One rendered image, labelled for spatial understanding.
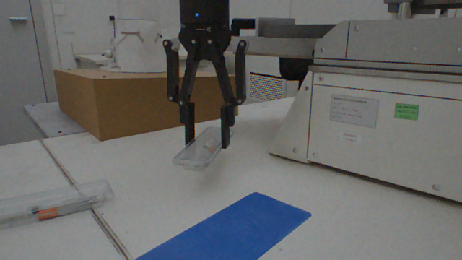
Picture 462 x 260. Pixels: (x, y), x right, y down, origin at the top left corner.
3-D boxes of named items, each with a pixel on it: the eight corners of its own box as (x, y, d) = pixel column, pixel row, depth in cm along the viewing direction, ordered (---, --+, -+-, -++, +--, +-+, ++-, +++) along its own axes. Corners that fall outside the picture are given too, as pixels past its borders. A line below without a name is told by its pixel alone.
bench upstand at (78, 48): (201, 50, 372) (201, 40, 369) (73, 54, 297) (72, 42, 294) (199, 49, 375) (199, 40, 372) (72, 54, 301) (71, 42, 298)
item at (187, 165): (208, 136, 68) (207, 126, 67) (235, 139, 67) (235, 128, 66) (171, 172, 51) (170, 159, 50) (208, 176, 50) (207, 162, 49)
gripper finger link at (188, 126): (188, 105, 56) (184, 105, 56) (189, 146, 58) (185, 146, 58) (194, 102, 58) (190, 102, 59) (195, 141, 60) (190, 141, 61)
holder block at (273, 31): (381, 35, 75) (382, 23, 74) (341, 39, 60) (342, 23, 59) (311, 35, 85) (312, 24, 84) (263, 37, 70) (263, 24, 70)
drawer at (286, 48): (388, 54, 75) (394, 16, 73) (346, 62, 59) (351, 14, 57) (274, 49, 94) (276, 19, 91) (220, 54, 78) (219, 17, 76)
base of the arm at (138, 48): (89, 69, 106) (85, 21, 103) (145, 68, 118) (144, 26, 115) (120, 74, 90) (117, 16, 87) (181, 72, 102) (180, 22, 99)
